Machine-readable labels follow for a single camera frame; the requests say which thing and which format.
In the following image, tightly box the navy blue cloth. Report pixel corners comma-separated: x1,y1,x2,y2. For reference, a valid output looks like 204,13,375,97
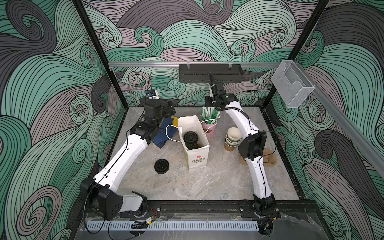
153,117,178,149

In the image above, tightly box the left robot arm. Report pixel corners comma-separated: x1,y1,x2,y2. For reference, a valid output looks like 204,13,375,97
80,99,176,221

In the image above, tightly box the black cup lid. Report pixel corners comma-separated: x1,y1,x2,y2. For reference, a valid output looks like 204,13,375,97
154,159,170,175
183,131,198,145

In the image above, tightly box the white slotted cable duct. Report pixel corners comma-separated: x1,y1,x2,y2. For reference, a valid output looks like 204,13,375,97
87,220,259,232

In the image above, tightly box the pink cup holder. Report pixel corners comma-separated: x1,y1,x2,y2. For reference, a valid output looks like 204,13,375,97
201,122,217,139

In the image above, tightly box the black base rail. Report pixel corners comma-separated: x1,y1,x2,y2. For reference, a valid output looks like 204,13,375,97
87,200,319,221

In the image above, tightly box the stack of paper cups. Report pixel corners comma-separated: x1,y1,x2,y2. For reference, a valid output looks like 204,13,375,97
225,127,242,152

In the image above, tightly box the black wall shelf tray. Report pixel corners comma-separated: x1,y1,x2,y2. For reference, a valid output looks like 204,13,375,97
179,64,244,83

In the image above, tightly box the clear acrylic wall holder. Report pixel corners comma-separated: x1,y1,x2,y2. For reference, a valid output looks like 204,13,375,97
271,60,315,109

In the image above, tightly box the yellow cloth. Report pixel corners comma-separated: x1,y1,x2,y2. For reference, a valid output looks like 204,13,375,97
172,117,178,127

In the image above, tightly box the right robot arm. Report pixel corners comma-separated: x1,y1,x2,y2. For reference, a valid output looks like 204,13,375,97
205,73,276,216

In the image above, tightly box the white paper takeout bag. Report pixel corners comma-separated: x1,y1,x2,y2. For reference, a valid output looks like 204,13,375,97
165,115,210,171

